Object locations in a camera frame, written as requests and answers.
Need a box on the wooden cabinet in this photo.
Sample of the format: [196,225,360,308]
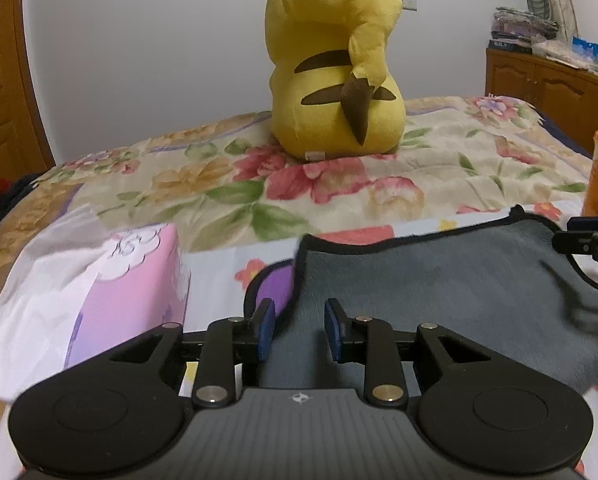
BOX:
[484,46,598,153]

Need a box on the wooden wardrobe door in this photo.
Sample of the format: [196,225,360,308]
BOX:
[0,0,57,196]

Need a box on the stack of papers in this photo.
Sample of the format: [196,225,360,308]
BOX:
[489,6,560,55]

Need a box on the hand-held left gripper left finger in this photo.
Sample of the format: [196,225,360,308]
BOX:
[110,298,276,409]

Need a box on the blue picture card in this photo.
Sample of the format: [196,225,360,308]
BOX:
[571,36,598,77]

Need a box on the yellow plush toy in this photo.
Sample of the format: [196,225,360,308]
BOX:
[225,0,406,161]

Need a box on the grey towel with black trim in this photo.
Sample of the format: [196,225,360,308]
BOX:
[243,204,598,397]

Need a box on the black cable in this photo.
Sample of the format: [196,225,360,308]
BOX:
[565,252,598,300]

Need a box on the floral printed blanket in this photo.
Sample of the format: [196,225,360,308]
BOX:
[0,94,598,431]

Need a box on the dark blue mattress edge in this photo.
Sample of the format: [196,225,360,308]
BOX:
[535,106,596,160]

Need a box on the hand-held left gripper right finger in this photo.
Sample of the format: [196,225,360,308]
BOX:
[325,298,491,407]

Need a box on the pink and white printed bag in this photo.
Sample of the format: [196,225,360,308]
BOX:
[0,203,192,401]

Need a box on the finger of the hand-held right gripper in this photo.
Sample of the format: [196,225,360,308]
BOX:
[551,230,598,277]
[568,213,598,234]

